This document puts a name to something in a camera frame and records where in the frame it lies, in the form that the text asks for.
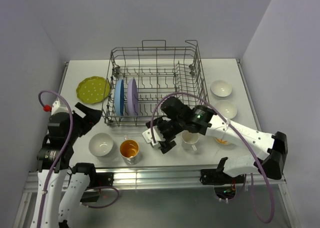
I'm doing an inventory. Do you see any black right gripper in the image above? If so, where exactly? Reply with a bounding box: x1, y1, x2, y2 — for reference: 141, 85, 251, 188
146, 116, 185, 154

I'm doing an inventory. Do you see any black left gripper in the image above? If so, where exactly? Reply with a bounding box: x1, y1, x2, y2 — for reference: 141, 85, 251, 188
66, 102, 102, 144

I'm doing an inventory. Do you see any green polka-dot plate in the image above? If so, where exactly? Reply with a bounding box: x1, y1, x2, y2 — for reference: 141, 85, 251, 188
76, 76, 110, 105

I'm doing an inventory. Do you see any blue plastic plate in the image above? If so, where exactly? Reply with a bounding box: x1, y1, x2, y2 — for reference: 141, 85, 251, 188
114, 78, 125, 116

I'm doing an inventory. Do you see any lilac plastic plate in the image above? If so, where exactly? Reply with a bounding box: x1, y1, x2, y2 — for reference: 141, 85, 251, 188
127, 78, 138, 116

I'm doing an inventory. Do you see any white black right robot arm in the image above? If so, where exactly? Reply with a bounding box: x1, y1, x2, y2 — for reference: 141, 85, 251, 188
142, 96, 288, 185

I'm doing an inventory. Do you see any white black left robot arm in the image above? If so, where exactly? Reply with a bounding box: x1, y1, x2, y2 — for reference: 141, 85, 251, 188
31, 102, 102, 228

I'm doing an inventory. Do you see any cream white mug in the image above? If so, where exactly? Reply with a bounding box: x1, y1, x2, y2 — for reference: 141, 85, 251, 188
181, 131, 199, 153

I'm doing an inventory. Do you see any white bowl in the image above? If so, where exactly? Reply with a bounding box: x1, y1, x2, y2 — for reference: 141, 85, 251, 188
215, 100, 238, 119
210, 80, 233, 98
88, 133, 114, 157

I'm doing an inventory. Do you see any floral mug orange inside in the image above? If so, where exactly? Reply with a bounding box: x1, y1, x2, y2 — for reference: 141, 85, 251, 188
119, 135, 140, 165

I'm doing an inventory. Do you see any floral painted bowl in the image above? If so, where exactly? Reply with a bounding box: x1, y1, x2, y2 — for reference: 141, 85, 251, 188
214, 137, 233, 146

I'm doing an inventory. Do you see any white bowl right near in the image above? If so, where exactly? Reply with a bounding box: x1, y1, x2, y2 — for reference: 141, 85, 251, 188
215, 100, 238, 119

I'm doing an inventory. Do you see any white bowl right far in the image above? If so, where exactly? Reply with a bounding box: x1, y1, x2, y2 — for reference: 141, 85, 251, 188
210, 80, 233, 98

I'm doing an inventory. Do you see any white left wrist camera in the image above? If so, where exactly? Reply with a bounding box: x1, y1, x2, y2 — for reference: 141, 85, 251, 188
43, 100, 68, 115

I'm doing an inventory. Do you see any grey wire dish rack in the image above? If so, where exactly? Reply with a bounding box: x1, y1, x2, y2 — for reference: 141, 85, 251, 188
102, 40, 209, 127

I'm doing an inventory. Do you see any aluminium frame rail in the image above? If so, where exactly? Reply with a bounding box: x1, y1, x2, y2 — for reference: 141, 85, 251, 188
13, 165, 301, 228

